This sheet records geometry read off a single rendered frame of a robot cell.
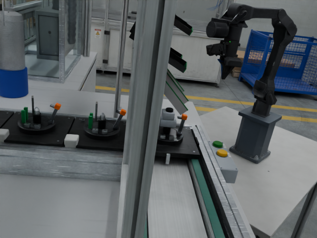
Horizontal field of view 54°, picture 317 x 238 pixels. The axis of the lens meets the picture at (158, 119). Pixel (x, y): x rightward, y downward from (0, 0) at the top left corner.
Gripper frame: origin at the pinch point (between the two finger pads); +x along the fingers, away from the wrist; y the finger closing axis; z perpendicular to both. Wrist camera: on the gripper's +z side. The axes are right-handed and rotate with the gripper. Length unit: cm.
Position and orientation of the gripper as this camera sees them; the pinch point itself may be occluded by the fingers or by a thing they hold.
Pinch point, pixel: (224, 70)
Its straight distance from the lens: 124.0
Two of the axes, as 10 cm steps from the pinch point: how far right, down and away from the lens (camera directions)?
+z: -9.9, -0.9, -1.1
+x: -1.3, 9.1, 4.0
